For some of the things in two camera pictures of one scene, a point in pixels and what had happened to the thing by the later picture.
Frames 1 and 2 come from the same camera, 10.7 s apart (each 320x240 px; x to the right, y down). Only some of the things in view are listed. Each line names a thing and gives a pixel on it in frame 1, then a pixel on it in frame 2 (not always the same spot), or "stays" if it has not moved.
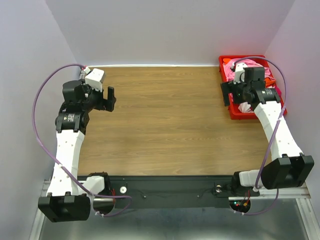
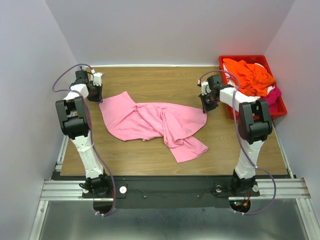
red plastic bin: x=233 y=109 stays
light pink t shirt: x=230 y=74 -> x=126 y=120
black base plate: x=174 y=192 stays
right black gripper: x=229 y=87 -> x=206 y=107
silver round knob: x=218 y=189 stays
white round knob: x=123 y=189 stays
